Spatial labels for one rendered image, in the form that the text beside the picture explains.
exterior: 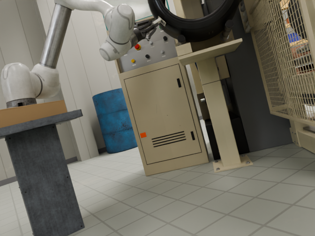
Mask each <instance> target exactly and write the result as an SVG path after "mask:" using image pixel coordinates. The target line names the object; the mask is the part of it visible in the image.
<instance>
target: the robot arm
mask: <svg viewBox="0 0 315 236"><path fill-rule="evenodd" d="M54 3H55V6H54V10H53V14H52V18H51V22H50V25H49V29H48V32H47V36H46V40H45V44H44V48H43V51H42V55H41V59H40V63H38V64H36V65H35V66H34V67H33V69H32V71H30V70H29V68H28V67H27V66H25V65H24V64H22V63H11V64H7V65H5V66H4V68H3V69H2V72H1V86H2V91H3V95H4V98H5V101H6V105H7V108H13V107H19V106H26V105H32V104H37V101H36V99H47V98H51V97H54V96H56V95H57V94H58V93H59V91H60V88H61V83H60V80H59V71H58V69H56V66H57V63H58V60H59V56H60V52H61V48H62V45H63V41H64V38H65V34H66V31H67V27H68V23H69V19H70V16H71V13H72V11H74V10H75V9H77V10H81V11H98V12H101V13H102V14H103V16H104V23H105V24H106V26H107V29H108V31H109V35H108V37H107V39H106V40H105V42H103V44H102V45H101V47H100V49H99V52H100V54H101V56H102V57H103V58H104V59H105V60H107V61H113V60H116V59H118V58H120V57H122V56H123V55H125V54H126V53H127V52H128V50H130V49H131V48H133V47H134V46H136V45H137V43H138V42H140V41H141V40H142V39H147V41H149V40H150V38H151V36H152V35H153V34H154V32H155V31H156V29H157V28H156V27H157V26H158V24H159V23H160V22H161V20H162V19H161V18H158V19H157V20H153V21H152V20H151V21H149V20H144V21H140V22H135V14H134V11H133V9H132V8H131V7H130V6H129V5H127V4H119V5H117V6H115V7H113V6H112V5H110V4H109V3H107V2H106V1H103V0H54ZM140 26H141V27H140ZM149 26H150V27H149ZM148 27H149V28H148ZM151 30H153V31H152V32H151V33H150V34H149V35H148V36H146V34H147V33H148V32H150V31H151Z"/></svg>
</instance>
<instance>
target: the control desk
mask: <svg viewBox="0 0 315 236"><path fill-rule="evenodd" d="M156 28H157V29H156V31H155V32H154V34H153V35H152V36H151V38H150V40H149V41H147V39H142V40H141V41H140V42H138V43H137V45H136V46H134V47H133V48H131V49H130V50H128V52H127V53H126V54H125V55H123V56H122V57H120V58H118V59H116V60H114V61H115V65H116V68H117V72H118V75H119V79H120V83H121V87H122V90H123V94H124V97H125V101H126V105H127V109H128V112H129V116H130V120H131V123H132V127H133V130H134V134H135V139H136V142H137V145H138V149H139V153H140V156H141V160H142V164H143V168H144V172H145V175H146V176H150V175H155V174H159V173H163V172H168V171H172V170H178V169H182V168H186V167H191V166H196V165H200V164H204V163H209V156H208V150H207V146H206V142H205V139H204V135H203V130H202V127H201V123H200V119H199V116H198V112H197V108H196V104H195V100H194V96H193V92H192V89H191V85H190V81H189V77H188V73H187V69H186V66H183V65H182V64H181V63H180V61H179V59H178V55H177V52H176V48H175V44H176V43H179V42H178V40H177V39H175V38H173V37H171V36H170V35H168V34H167V33H165V32H164V31H163V30H162V29H161V28H160V26H159V25H158V26H157V27H156ZM141 133H146V137H144V138H141V136H140V134H141Z"/></svg>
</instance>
